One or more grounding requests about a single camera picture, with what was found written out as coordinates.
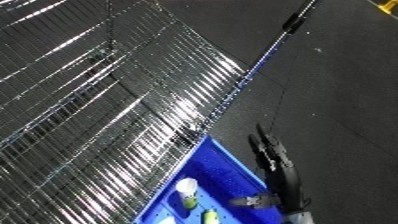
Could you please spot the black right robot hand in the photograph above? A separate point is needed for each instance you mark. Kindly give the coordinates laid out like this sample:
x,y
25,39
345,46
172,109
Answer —
x,y
287,176

